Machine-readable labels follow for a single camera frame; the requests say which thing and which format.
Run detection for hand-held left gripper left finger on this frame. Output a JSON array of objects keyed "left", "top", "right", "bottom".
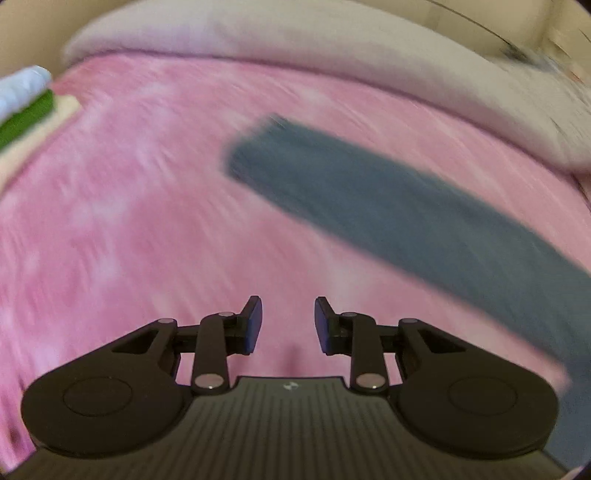
[{"left": 111, "top": 296, "right": 264, "bottom": 395}]

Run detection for folded white cloth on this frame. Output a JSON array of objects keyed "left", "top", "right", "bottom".
[{"left": 0, "top": 66, "right": 52, "bottom": 118}]

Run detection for long white pillow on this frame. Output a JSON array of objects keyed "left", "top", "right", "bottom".
[{"left": 62, "top": 0, "right": 591, "bottom": 174}]

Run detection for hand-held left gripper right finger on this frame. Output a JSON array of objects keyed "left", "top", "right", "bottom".
[{"left": 315, "top": 296, "right": 467, "bottom": 395}]

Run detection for pink floral blanket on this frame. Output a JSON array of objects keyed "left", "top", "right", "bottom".
[{"left": 0, "top": 51, "right": 591, "bottom": 467}]

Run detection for folded green cloth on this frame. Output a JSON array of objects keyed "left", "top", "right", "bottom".
[{"left": 0, "top": 90, "right": 56, "bottom": 153}]

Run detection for blue denim jeans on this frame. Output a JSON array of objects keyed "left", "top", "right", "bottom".
[{"left": 226, "top": 114, "right": 591, "bottom": 472}]

